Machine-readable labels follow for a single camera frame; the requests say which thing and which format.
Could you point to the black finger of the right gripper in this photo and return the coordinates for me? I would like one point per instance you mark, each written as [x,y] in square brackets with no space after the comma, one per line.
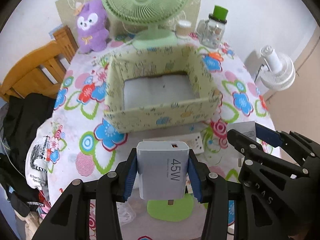
[254,151]

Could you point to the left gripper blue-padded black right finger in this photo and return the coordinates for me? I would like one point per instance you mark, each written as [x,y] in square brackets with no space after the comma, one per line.
[253,218]

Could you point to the white floor fan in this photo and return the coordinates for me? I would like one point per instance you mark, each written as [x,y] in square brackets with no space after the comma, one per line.
[280,73]

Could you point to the green oval case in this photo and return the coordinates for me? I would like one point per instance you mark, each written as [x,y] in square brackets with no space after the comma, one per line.
[180,210]

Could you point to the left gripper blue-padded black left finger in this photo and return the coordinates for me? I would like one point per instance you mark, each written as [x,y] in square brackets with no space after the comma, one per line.
[69,216]

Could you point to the purple plush toy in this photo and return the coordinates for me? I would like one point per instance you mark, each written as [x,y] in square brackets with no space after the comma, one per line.
[91,27]

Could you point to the glass jar with green lid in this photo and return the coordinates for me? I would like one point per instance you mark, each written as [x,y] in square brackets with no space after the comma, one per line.
[211,30]

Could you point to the white remote control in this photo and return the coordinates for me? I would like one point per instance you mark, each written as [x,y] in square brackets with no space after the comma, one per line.
[193,140]

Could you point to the white 45W charger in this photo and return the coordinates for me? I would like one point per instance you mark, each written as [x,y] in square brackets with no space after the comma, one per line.
[162,169]

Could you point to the black clothing on chair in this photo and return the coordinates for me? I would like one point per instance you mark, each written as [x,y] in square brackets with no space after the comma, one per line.
[18,130]

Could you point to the cotton swab container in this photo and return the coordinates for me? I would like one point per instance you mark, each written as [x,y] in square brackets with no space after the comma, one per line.
[183,28]

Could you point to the clear plastic bag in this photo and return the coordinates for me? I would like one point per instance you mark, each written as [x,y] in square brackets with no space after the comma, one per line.
[125,213]

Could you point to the green desk fan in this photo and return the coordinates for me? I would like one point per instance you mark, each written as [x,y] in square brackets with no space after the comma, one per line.
[149,13]

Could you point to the wooden chair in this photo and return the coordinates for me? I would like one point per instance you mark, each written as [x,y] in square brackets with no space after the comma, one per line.
[41,71]

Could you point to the yellow cartoon fabric storage box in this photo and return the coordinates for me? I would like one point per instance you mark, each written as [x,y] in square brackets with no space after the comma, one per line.
[158,87]

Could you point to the floral tablecloth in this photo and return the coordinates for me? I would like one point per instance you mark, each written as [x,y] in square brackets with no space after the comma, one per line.
[77,142]

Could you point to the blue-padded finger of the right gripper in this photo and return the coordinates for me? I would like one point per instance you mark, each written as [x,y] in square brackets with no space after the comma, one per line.
[292,143]

